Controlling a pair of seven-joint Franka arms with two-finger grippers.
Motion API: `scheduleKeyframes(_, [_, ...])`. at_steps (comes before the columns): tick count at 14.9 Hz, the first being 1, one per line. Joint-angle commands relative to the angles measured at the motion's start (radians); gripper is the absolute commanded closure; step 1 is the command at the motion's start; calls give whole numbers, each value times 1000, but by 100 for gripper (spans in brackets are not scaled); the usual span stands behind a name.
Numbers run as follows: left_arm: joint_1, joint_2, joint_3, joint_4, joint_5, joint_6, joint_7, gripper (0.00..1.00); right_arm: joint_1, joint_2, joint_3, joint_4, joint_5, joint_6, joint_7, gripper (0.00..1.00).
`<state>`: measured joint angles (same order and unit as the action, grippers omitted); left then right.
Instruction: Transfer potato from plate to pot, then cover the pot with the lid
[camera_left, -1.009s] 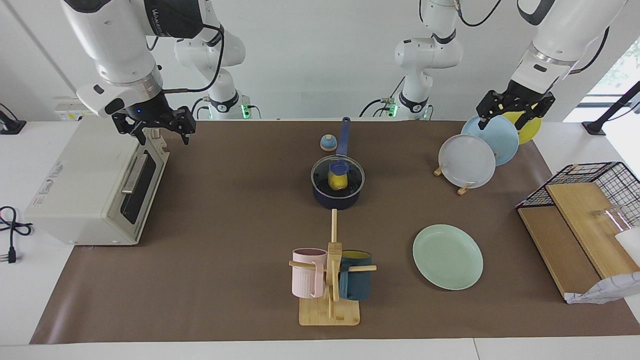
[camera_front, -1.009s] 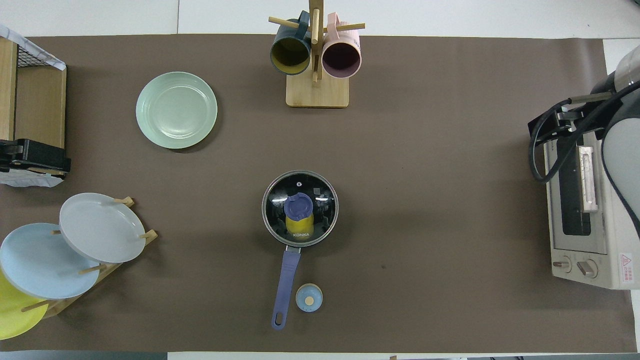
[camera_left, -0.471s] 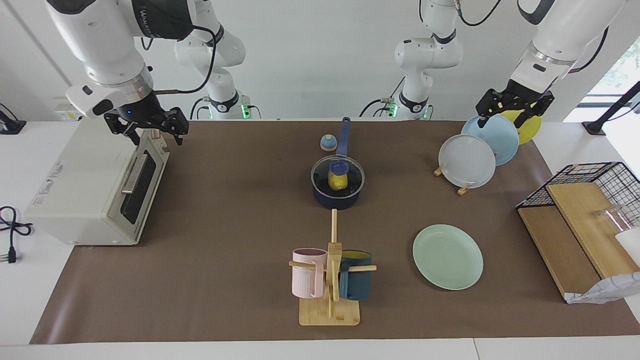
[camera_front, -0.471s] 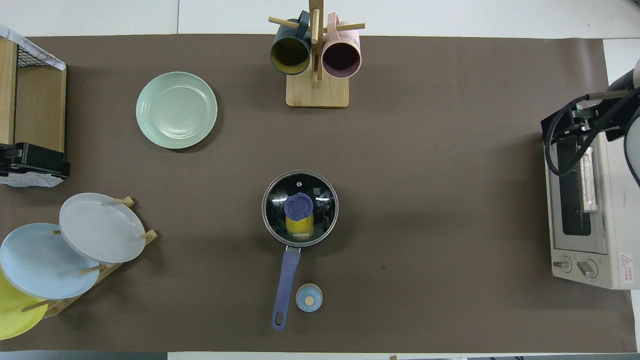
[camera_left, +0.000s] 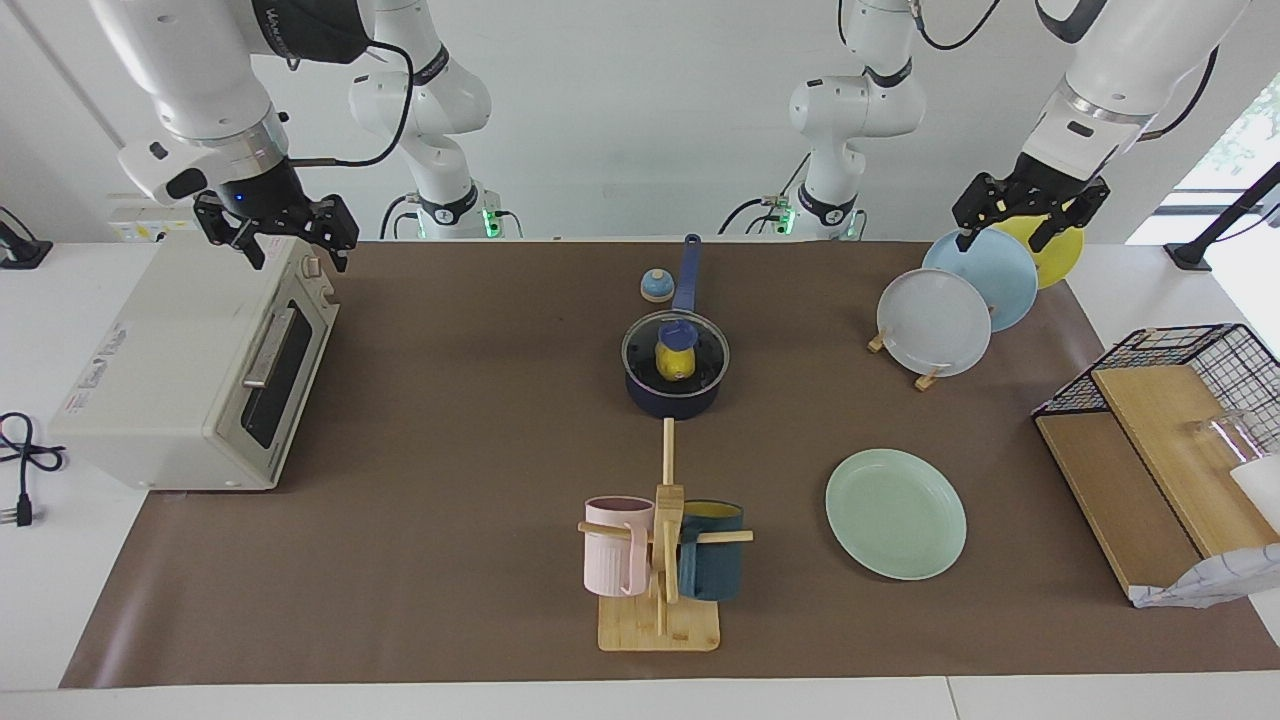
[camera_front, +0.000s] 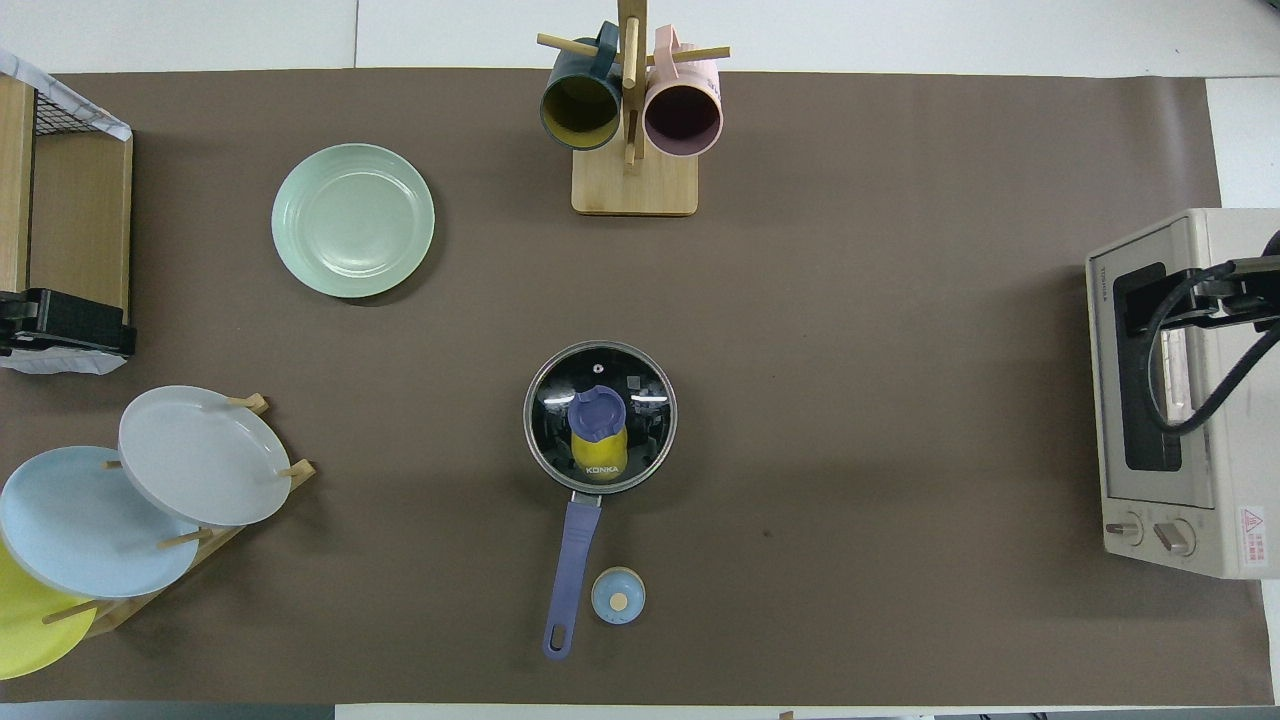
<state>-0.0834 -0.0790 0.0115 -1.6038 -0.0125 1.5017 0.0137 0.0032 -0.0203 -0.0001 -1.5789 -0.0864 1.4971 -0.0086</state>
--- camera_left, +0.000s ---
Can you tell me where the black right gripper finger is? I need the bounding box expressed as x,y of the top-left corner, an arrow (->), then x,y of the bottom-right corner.
305,195 -> 359,273
193,205 -> 266,271

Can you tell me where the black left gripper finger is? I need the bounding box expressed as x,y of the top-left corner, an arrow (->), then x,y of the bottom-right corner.
953,178 -> 1001,253
1030,195 -> 1109,253

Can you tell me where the glass lid with blue knob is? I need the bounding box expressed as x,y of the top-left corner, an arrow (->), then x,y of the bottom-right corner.
621,310 -> 731,399

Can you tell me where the yellow plate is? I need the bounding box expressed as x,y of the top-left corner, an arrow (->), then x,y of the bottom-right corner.
990,213 -> 1085,291

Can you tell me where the light blue plate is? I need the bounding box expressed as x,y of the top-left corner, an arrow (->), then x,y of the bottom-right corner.
922,228 -> 1040,333

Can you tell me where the grey plate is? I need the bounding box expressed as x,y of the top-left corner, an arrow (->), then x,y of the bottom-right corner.
876,268 -> 993,378

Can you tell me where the wooden plate rack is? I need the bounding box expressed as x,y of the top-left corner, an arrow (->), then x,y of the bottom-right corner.
867,330 -> 946,393

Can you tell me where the green plate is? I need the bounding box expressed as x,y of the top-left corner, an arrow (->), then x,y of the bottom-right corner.
825,448 -> 968,581

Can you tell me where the white power strip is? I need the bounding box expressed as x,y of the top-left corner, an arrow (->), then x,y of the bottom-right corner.
108,193 -> 206,243

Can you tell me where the beige toaster oven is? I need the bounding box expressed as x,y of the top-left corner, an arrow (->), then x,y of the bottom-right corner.
48,232 -> 341,493

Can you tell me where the black table clamp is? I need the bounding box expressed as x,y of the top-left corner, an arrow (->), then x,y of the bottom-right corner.
0,207 -> 53,269

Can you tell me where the light wooden board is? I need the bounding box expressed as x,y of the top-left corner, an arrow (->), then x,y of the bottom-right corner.
1090,364 -> 1280,558

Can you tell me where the clear glass cup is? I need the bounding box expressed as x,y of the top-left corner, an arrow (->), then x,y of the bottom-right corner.
1188,410 -> 1280,471

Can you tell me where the white cup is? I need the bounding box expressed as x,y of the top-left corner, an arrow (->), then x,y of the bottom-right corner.
1230,455 -> 1280,531

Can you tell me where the brown table mat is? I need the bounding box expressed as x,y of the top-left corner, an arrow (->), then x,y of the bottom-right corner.
60,240 -> 1280,689

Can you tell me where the white crumpled bag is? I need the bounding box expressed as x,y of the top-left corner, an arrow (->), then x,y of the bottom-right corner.
1130,543 -> 1280,609

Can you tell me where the pink mug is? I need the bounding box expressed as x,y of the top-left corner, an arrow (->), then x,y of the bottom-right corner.
584,496 -> 656,598

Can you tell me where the dark blue mug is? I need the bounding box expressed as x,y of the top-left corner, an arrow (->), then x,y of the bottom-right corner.
678,500 -> 745,602

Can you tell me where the wooden mug tree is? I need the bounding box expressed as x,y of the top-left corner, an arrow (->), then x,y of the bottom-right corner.
578,418 -> 754,653

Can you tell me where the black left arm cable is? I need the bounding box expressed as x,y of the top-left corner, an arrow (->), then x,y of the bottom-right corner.
912,0 -> 1219,143

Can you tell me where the black wire basket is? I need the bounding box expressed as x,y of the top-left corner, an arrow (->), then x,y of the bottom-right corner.
1032,323 -> 1280,456

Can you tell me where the black cable with plug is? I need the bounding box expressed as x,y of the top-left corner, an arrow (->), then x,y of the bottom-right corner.
0,412 -> 66,528

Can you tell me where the dark pot with purple handle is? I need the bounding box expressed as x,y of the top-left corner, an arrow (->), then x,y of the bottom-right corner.
622,234 -> 731,419

